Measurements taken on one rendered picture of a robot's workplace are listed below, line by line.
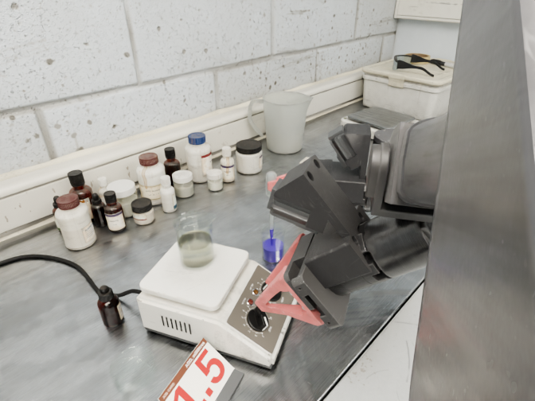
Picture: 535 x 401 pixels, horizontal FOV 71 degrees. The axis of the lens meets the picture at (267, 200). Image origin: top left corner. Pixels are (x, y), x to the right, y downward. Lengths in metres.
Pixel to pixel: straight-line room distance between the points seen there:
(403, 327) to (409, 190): 0.39
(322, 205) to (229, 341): 0.26
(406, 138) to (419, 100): 1.16
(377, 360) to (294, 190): 0.31
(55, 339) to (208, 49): 0.74
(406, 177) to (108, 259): 0.59
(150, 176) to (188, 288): 0.37
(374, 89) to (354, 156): 0.96
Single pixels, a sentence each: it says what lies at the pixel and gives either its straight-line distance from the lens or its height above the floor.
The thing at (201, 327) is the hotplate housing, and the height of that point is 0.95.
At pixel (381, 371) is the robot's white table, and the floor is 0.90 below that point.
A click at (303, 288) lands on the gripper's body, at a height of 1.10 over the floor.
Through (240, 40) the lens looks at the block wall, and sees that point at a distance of 1.11.
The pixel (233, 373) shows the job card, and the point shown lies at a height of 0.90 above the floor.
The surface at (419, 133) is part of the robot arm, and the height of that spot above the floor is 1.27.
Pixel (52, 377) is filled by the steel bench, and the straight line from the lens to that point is 0.60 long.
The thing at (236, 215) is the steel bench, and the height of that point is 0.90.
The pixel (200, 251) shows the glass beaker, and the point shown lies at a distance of 0.52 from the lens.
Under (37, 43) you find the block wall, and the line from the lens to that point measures 0.86.
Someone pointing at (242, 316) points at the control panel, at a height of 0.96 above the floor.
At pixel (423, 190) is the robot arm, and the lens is 0.22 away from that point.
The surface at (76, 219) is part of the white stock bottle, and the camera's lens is 0.75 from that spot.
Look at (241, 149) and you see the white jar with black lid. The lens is 0.94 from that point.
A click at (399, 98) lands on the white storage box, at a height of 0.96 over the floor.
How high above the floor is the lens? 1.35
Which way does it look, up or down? 32 degrees down
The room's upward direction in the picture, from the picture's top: straight up
